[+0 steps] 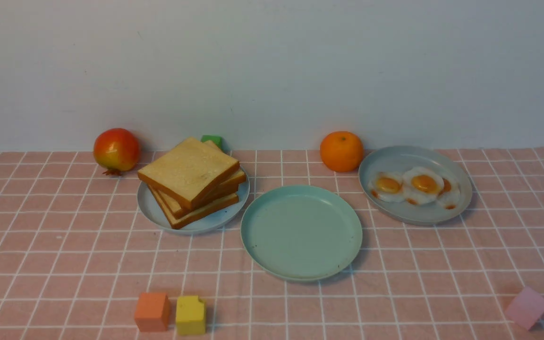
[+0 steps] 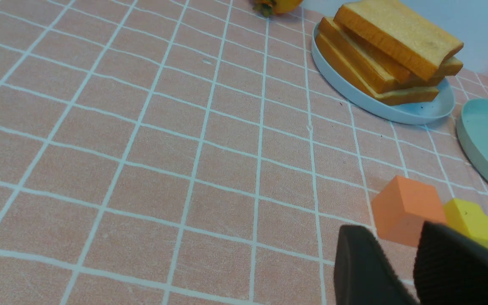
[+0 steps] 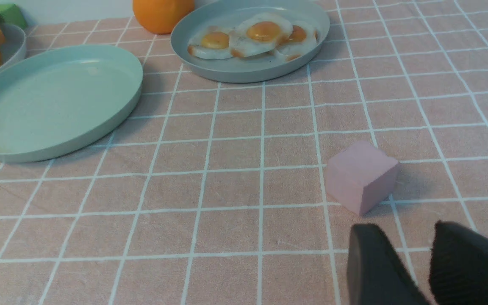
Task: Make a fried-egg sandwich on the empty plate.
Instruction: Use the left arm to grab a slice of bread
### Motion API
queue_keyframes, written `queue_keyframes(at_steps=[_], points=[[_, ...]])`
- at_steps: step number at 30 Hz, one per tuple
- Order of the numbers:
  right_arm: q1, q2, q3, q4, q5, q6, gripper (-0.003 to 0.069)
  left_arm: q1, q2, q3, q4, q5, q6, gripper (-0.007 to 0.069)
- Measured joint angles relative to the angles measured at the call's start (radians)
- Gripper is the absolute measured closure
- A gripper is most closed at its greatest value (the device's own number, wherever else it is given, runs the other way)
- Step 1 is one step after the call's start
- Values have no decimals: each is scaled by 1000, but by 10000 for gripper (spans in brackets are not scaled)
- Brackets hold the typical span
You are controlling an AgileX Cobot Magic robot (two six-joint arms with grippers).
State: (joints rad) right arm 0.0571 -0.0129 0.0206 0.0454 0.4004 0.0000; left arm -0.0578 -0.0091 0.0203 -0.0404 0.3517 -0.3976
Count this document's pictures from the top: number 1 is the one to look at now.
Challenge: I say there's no grey blue egg plate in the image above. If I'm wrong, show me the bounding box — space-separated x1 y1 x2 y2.
358 146 473 225

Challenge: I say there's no pink checkered tablecloth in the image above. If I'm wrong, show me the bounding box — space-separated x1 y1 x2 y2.
0 148 544 340

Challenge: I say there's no light blue bread plate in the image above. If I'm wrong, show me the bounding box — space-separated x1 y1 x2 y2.
136 176 250 235

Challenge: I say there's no pink cube block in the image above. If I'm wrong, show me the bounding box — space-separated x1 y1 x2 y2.
505 286 544 331

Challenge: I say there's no orange fruit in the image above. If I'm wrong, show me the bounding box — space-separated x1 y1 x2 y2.
320 131 365 172

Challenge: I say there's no fried egg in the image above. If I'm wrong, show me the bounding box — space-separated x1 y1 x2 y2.
402 167 444 206
436 177 460 210
368 171 405 203

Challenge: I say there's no yellow notched block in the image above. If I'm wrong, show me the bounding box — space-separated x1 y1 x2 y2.
175 296 206 336

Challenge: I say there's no green cube block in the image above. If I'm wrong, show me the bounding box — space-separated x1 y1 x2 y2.
201 135 224 151

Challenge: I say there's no teal center plate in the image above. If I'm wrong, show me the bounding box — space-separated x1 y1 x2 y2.
240 185 363 282

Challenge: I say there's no orange cube block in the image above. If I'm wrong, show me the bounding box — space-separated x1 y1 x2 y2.
134 292 170 333

